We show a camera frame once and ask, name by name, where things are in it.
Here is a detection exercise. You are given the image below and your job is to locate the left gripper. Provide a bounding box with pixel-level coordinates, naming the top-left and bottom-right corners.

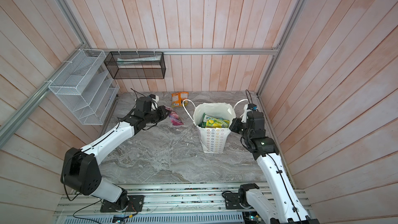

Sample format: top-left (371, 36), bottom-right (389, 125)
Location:
top-left (144, 105), bottom-right (172, 123)

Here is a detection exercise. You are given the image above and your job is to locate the purple Fox's candy bag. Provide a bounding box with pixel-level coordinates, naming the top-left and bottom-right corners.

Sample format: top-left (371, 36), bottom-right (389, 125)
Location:
top-left (165, 106), bottom-right (183, 126)

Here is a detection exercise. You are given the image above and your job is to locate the orange snack bag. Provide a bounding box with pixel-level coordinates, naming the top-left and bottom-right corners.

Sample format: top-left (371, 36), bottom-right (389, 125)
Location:
top-left (171, 92), bottom-right (189, 107)

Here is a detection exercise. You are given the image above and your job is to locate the green yellow Fox's candy bag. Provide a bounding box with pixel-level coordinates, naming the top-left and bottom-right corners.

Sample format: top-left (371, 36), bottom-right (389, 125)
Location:
top-left (206, 117), bottom-right (230, 128)

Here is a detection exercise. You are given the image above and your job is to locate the white printed paper bag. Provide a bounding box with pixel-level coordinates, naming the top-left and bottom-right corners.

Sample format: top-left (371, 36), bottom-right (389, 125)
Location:
top-left (183, 100), bottom-right (237, 153)

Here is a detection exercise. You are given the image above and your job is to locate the green spring tea candy bag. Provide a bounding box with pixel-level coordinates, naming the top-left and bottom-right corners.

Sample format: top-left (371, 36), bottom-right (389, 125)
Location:
top-left (198, 113), bottom-right (209, 128)

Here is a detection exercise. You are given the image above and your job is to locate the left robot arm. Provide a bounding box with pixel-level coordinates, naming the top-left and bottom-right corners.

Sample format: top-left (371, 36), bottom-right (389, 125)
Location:
top-left (60, 94), bottom-right (171, 212)

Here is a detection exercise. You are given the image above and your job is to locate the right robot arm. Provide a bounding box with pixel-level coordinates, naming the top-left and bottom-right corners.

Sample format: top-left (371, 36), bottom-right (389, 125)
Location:
top-left (230, 110), bottom-right (319, 224)

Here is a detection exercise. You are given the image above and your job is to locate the black mesh basket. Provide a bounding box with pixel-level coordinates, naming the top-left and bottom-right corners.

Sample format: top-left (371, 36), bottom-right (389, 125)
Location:
top-left (104, 51), bottom-right (166, 79)

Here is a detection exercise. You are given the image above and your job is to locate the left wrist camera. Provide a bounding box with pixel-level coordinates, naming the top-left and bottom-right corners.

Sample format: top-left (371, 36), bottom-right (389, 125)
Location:
top-left (149, 94), bottom-right (159, 110)

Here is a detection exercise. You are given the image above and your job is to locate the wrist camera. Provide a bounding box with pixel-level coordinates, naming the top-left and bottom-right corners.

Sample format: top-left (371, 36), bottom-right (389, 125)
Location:
top-left (149, 94), bottom-right (159, 110)
top-left (241, 103), bottom-right (257, 123)

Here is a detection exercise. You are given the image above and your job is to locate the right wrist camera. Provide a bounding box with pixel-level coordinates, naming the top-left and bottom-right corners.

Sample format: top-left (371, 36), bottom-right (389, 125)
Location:
top-left (241, 103), bottom-right (257, 123)

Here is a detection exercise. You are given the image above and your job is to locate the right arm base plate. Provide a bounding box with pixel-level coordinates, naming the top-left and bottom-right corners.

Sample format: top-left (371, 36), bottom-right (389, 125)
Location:
top-left (221, 191), bottom-right (251, 209)

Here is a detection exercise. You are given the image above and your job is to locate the aluminium frame crossbar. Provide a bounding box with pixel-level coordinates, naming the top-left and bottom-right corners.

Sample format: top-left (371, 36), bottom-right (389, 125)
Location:
top-left (102, 48), bottom-right (279, 56)

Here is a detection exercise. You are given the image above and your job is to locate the aluminium mounting rail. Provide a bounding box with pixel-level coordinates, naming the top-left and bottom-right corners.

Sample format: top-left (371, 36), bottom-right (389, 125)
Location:
top-left (53, 181), bottom-right (313, 217)

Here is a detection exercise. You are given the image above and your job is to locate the white wire mesh shelf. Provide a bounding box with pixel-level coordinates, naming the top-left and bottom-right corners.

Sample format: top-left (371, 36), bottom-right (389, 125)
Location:
top-left (49, 49), bottom-right (119, 125)

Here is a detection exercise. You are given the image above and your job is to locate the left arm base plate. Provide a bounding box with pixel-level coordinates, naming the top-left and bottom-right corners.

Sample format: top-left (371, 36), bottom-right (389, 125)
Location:
top-left (100, 195), bottom-right (145, 213)

